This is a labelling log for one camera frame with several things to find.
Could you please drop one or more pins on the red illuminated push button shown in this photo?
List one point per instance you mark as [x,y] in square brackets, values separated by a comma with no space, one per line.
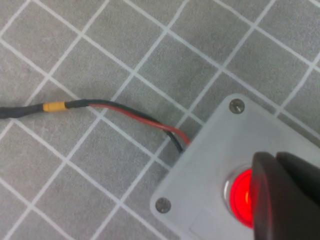
[240,195]

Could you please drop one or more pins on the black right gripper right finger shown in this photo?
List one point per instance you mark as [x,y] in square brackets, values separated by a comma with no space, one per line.
[303,172]

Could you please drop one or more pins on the silver slotted screw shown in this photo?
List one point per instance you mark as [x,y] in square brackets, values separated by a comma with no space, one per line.
[237,106]
[163,205]

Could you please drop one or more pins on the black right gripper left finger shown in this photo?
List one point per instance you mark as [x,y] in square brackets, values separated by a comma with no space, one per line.
[277,205]

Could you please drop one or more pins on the grey switch box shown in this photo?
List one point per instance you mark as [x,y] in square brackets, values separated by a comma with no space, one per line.
[200,162]

